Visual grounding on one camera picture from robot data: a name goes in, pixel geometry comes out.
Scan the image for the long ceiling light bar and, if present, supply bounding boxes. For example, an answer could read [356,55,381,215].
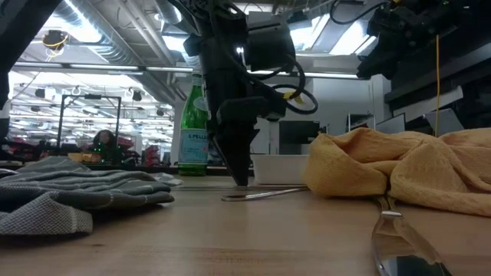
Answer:
[11,60,360,80]

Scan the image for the black right camera cable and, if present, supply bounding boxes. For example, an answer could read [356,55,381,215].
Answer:
[328,0,390,26]

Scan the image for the white plastic cutlery tray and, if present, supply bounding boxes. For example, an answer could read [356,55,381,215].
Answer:
[249,153,310,186]

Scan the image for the silver table knife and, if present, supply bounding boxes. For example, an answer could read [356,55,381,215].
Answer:
[371,195,456,276]

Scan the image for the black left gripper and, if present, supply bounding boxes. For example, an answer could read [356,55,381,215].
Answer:
[183,7,287,188]

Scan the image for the grey checked cloth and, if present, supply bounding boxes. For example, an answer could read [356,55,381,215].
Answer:
[0,154,184,236]

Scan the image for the black metal gantry frame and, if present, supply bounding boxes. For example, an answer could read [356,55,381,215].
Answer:
[56,93,122,151]

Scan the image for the yellow waffle cloth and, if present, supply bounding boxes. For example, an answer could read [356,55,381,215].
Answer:
[302,126,491,218]

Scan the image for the silver ventilation duct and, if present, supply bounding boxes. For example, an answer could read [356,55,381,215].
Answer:
[57,0,181,104]

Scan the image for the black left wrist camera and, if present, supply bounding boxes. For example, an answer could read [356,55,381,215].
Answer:
[245,18,297,73]

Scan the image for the black left camera cable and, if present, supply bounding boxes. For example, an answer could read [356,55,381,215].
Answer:
[245,53,319,116]

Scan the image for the black camera cable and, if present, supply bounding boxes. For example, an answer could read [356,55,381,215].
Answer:
[245,53,319,116]
[328,0,390,26]

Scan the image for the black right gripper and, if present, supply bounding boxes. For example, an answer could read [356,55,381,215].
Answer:
[356,5,438,80]

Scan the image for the black yellow ceiling reel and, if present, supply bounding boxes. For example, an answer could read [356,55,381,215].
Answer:
[41,29,70,51]

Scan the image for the person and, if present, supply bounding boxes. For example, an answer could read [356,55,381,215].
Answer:
[91,129,118,154]

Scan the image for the tilted grey screen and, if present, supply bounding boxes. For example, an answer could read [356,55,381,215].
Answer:
[423,107,469,139]
[374,113,407,133]

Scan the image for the green glass water bottle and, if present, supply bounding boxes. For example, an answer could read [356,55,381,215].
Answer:
[177,68,211,177]

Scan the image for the black monitor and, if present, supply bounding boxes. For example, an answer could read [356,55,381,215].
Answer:
[278,120,321,156]

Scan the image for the silver cutlery pieces on table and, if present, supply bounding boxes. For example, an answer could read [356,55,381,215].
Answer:
[220,186,312,202]

